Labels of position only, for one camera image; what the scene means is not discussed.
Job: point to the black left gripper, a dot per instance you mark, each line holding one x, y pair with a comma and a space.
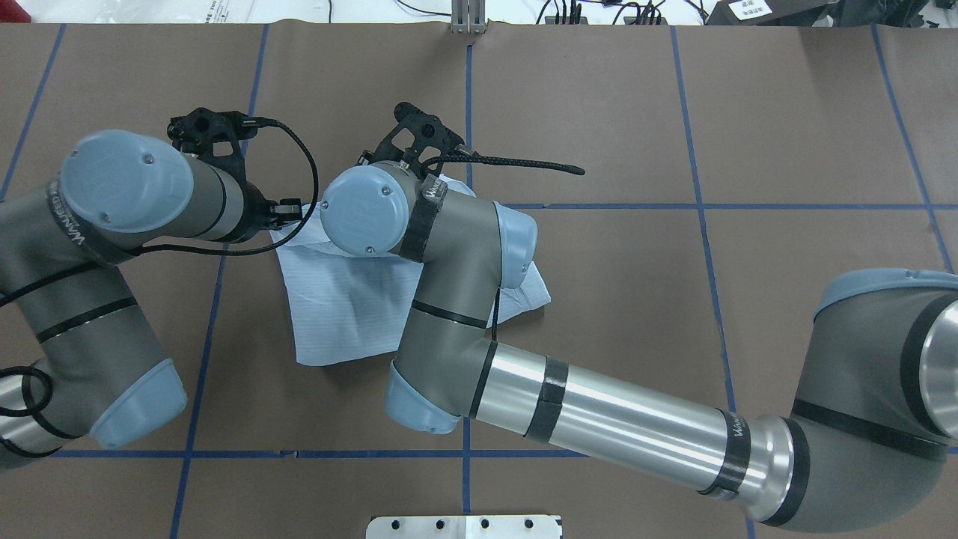
259, 209

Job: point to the light blue button shirt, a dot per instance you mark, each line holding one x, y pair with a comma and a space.
383, 252

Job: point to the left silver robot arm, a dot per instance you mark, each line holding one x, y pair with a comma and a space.
104, 374

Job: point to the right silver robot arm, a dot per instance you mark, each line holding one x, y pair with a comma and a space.
699, 285

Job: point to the clear plastic bag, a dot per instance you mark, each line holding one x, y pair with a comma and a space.
173, 12

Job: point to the brown paper table cover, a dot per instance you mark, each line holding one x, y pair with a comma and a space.
245, 459

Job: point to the black box with label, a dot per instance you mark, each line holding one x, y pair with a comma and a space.
769, 13

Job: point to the aluminium frame post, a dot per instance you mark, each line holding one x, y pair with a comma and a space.
468, 17

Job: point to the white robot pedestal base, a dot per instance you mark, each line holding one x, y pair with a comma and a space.
467, 526

